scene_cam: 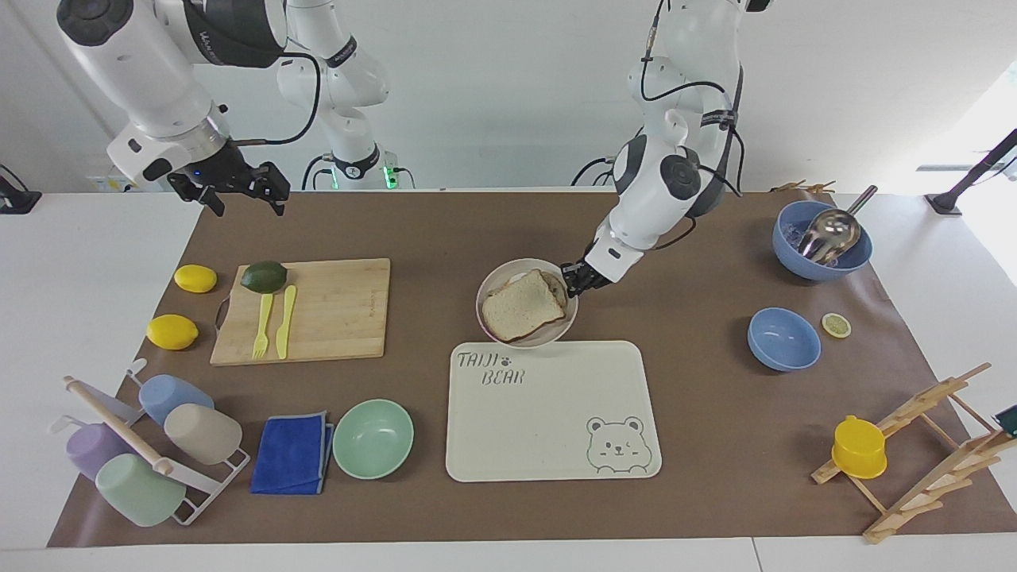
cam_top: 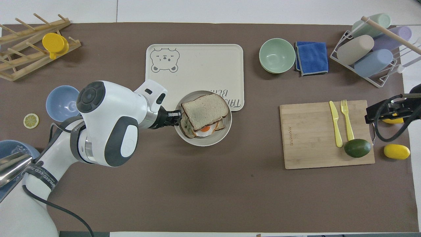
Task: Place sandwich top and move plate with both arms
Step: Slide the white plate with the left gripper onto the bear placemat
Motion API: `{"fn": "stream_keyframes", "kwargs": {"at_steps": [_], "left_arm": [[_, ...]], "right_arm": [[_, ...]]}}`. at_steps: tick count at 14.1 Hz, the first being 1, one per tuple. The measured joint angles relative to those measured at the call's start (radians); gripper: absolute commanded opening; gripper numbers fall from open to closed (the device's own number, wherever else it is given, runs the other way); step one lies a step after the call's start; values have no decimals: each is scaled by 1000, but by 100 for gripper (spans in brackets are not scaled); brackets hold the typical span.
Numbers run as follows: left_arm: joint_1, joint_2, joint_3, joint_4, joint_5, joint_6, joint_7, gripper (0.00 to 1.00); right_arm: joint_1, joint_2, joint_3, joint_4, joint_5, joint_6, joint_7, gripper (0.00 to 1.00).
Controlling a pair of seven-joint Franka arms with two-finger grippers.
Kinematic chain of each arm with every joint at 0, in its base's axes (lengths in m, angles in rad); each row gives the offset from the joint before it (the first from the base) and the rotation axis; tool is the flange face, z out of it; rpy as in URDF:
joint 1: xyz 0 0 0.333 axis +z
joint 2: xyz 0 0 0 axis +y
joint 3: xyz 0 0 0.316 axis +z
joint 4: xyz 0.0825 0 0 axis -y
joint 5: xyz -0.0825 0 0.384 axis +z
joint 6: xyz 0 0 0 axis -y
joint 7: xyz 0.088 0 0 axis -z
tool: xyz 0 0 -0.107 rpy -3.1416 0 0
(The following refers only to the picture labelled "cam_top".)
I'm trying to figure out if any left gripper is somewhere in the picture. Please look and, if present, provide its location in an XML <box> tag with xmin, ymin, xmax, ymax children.
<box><xmin>151</xmin><ymin>109</ymin><xmax>173</xmax><ymax>130</ymax></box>

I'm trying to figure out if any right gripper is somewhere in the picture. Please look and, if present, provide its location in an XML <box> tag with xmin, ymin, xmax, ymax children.
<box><xmin>365</xmin><ymin>101</ymin><xmax>408</xmax><ymax>124</ymax></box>

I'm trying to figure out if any sandwich with egg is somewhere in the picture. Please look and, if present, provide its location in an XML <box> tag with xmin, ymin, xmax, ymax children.
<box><xmin>181</xmin><ymin>94</ymin><xmax>229</xmax><ymax>131</ymax></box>

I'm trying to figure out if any round beige plate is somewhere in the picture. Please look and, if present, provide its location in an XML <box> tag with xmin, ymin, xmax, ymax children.
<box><xmin>174</xmin><ymin>91</ymin><xmax>233</xmax><ymax>147</ymax></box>

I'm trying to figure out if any yellow lemon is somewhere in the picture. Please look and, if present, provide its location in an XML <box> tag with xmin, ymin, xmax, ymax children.
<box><xmin>382</xmin><ymin>114</ymin><xmax>405</xmax><ymax>125</ymax></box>
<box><xmin>383</xmin><ymin>144</ymin><xmax>411</xmax><ymax>161</ymax></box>

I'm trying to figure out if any bread slice with lettuce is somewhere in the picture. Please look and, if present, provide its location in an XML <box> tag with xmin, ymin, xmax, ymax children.
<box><xmin>179</xmin><ymin>114</ymin><xmax>227</xmax><ymax>139</ymax></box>

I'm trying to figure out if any yellow plastic fork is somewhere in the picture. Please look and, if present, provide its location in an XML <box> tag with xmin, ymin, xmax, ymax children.
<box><xmin>340</xmin><ymin>99</ymin><xmax>355</xmax><ymax>142</ymax></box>

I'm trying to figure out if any fried egg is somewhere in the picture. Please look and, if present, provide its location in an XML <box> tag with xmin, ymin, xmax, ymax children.
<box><xmin>194</xmin><ymin>123</ymin><xmax>219</xmax><ymax>137</ymax></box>

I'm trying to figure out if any green avocado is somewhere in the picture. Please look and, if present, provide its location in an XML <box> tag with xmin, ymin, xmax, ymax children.
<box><xmin>344</xmin><ymin>138</ymin><xmax>372</xmax><ymax>159</ymax></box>

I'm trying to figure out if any blue cup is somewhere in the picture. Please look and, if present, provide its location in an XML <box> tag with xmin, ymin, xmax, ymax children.
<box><xmin>354</xmin><ymin>49</ymin><xmax>394</xmax><ymax>78</ymax></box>

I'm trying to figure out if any yellow plastic knife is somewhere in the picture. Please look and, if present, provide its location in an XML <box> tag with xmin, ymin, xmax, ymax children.
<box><xmin>329</xmin><ymin>100</ymin><xmax>343</xmax><ymax>148</ymax></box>

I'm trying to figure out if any beige tray with bear print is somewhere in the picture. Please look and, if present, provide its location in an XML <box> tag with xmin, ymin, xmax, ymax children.
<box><xmin>145</xmin><ymin>44</ymin><xmax>245</xmax><ymax>113</ymax></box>

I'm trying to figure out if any beige cup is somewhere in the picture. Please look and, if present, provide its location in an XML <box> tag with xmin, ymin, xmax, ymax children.
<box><xmin>336</xmin><ymin>35</ymin><xmax>375</xmax><ymax>66</ymax></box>

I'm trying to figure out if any wooden stick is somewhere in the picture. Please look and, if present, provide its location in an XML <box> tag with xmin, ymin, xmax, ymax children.
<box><xmin>360</xmin><ymin>15</ymin><xmax>421</xmax><ymax>56</ymax></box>

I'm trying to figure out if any purple cup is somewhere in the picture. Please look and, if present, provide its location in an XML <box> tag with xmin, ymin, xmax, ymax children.
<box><xmin>373</xmin><ymin>26</ymin><xmax>413</xmax><ymax>52</ymax></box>

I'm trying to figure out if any wooden cutting board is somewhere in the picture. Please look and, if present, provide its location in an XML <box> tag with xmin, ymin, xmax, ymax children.
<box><xmin>279</xmin><ymin>100</ymin><xmax>376</xmax><ymax>170</ymax></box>

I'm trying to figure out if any green cup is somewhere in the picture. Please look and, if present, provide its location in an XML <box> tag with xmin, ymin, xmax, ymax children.
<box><xmin>351</xmin><ymin>13</ymin><xmax>392</xmax><ymax>39</ymax></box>

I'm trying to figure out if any blue cloth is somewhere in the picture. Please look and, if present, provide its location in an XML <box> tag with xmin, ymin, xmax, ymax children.
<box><xmin>294</xmin><ymin>41</ymin><xmax>329</xmax><ymax>77</ymax></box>

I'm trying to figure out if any blue bowl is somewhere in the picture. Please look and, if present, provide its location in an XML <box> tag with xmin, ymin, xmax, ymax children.
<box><xmin>45</xmin><ymin>85</ymin><xmax>81</xmax><ymax>122</ymax></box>
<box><xmin>0</xmin><ymin>140</ymin><xmax>40</xmax><ymax>202</ymax></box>

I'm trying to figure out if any green bowl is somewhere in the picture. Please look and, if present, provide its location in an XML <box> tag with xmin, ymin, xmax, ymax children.
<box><xmin>259</xmin><ymin>38</ymin><xmax>296</xmax><ymax>74</ymax></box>

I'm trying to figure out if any lemon slice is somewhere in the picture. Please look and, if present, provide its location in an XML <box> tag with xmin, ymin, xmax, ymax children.
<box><xmin>23</xmin><ymin>113</ymin><xmax>40</xmax><ymax>129</ymax></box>

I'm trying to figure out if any yellow cup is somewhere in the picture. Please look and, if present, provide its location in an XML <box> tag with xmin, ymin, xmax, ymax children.
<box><xmin>42</xmin><ymin>32</ymin><xmax>70</xmax><ymax>60</ymax></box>

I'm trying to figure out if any wooden dish rack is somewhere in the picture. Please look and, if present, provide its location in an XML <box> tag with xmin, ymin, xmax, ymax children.
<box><xmin>0</xmin><ymin>13</ymin><xmax>82</xmax><ymax>82</ymax></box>

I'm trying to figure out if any silver metal utensil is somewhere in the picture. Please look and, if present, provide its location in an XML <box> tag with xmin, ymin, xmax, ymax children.
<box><xmin>0</xmin><ymin>152</ymin><xmax>34</xmax><ymax>188</ymax></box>

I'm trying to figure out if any black cable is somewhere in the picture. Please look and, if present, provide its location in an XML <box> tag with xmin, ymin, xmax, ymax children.
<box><xmin>374</xmin><ymin>94</ymin><xmax>421</xmax><ymax>143</ymax></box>
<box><xmin>21</xmin><ymin>184</ymin><xmax>96</xmax><ymax>237</ymax></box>

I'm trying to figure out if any white wire rack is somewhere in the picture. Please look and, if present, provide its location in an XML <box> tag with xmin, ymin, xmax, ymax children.
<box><xmin>330</xmin><ymin>16</ymin><xmax>421</xmax><ymax>88</ymax></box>

